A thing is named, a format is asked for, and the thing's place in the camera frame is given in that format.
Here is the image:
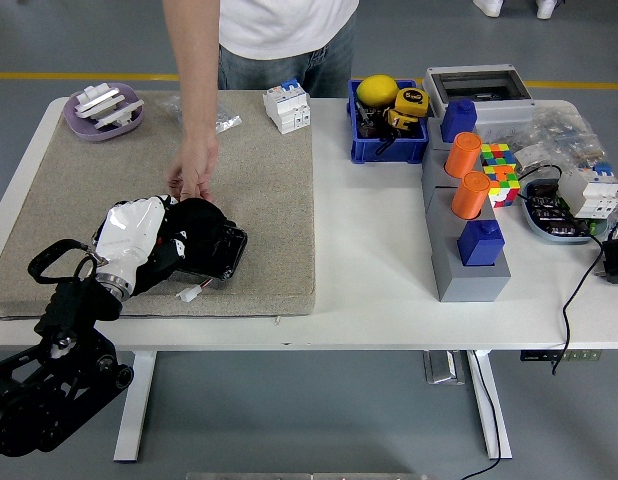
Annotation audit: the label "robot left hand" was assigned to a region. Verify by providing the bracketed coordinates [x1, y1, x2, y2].
[90, 194, 190, 274]

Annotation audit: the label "person's right hand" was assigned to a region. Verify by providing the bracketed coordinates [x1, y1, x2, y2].
[167, 131, 221, 204]

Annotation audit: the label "black plastic-wrapped panel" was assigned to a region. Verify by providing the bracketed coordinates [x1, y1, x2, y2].
[171, 219, 249, 283]

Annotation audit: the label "table control panel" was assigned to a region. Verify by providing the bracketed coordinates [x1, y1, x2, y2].
[519, 349, 603, 363]

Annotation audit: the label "clear bag of screws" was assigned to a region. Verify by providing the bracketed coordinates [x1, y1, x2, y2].
[156, 93, 243, 136]

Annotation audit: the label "grey-brown mat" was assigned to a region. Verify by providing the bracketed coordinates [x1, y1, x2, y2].
[0, 89, 318, 319]

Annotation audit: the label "white circuit breaker, blue levers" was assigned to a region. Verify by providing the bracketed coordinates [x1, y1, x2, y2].
[558, 162, 618, 220]
[262, 78, 313, 136]

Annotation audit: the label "purple tray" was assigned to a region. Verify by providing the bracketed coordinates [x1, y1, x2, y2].
[62, 82, 146, 144]

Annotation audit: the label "person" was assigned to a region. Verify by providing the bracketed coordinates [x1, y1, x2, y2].
[217, 0, 361, 99]

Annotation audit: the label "white table leg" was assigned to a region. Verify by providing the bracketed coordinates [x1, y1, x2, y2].
[466, 349, 514, 460]
[112, 350, 157, 462]

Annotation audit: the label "yellow lemon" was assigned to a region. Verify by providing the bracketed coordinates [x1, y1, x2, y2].
[356, 74, 400, 108]

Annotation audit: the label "blue plastic bin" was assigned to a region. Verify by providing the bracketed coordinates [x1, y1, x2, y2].
[347, 78, 431, 165]

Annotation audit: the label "yellow tape measure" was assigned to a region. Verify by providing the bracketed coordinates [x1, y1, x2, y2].
[383, 107, 421, 134]
[394, 87, 429, 120]

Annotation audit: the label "blue block with knob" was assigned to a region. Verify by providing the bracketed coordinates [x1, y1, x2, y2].
[457, 219, 506, 268]
[440, 98, 478, 144]

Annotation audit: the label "orange cylinder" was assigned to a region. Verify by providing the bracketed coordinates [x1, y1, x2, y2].
[451, 170, 492, 221]
[443, 132, 484, 180]

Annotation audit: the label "grey block holder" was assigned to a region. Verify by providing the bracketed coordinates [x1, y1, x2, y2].
[420, 118, 512, 303]

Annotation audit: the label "colourful puzzle cube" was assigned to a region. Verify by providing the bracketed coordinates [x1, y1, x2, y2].
[483, 165, 522, 209]
[479, 142, 519, 172]

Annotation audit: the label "blue-grey tray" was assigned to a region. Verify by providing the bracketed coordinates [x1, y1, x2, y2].
[519, 177, 612, 246]

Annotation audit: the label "black electronic modules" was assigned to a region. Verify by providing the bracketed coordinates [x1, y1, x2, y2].
[527, 182, 591, 238]

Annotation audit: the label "clear bags of parts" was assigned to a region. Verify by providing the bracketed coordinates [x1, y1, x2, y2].
[504, 102, 609, 175]

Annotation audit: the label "black power adapter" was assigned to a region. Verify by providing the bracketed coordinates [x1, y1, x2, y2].
[595, 239, 618, 285]

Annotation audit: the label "white plug with coloured wires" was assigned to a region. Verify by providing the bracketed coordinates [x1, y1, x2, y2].
[176, 279, 213, 304]

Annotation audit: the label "white plastic bracket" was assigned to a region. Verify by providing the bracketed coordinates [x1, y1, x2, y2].
[74, 83, 125, 120]
[92, 98, 146, 133]

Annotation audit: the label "grey electrical enclosure box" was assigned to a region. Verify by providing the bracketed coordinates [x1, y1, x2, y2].
[422, 63, 537, 147]

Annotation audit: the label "black floor cable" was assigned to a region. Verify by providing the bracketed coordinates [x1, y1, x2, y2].
[458, 349, 503, 480]

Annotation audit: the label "black adapter cable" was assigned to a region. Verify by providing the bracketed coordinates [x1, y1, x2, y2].
[550, 210, 618, 376]

